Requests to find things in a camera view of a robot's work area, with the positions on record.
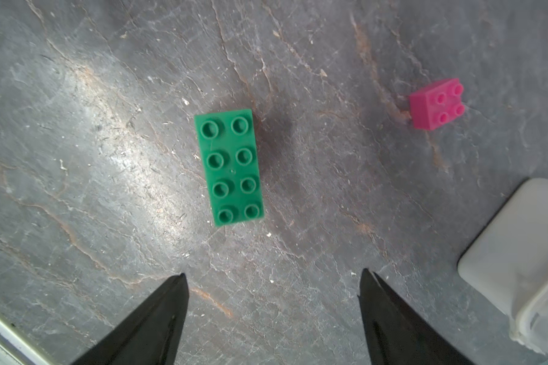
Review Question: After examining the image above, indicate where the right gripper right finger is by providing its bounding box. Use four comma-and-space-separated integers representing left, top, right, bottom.
358, 269, 472, 365

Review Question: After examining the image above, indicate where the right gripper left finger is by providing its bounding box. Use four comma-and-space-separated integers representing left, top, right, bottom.
74, 274, 190, 364

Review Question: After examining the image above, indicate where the green lego brick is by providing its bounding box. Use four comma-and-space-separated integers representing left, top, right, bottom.
194, 109, 264, 227

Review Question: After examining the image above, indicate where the pink small lego brick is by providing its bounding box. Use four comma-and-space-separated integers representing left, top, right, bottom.
409, 78, 465, 131

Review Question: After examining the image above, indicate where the white plastic storage box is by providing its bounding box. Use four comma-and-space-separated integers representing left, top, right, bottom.
458, 178, 548, 356

